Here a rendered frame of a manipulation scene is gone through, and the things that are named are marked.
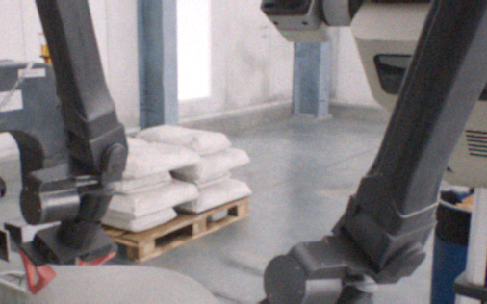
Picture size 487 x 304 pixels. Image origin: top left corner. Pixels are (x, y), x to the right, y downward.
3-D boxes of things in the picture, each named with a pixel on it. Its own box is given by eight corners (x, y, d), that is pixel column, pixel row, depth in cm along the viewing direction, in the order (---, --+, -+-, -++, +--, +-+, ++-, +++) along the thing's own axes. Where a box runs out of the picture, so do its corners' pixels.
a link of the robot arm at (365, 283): (393, 286, 69) (368, 240, 72) (354, 289, 64) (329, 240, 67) (347, 316, 73) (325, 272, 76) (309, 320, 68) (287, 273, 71)
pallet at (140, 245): (249, 215, 476) (249, 196, 472) (139, 263, 382) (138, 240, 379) (163, 198, 523) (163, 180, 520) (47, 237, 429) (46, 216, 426)
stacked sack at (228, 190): (255, 199, 474) (255, 178, 470) (197, 220, 423) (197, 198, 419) (209, 190, 500) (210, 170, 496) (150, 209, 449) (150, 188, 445)
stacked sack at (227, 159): (254, 166, 468) (255, 147, 464) (195, 185, 416) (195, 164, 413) (207, 159, 494) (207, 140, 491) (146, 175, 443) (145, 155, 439)
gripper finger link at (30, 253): (6, 282, 97) (21, 237, 93) (45, 267, 103) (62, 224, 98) (32, 313, 95) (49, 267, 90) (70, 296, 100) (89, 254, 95)
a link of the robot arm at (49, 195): (130, 144, 87) (93, 125, 93) (57, 152, 79) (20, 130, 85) (118, 224, 91) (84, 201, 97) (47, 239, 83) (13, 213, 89)
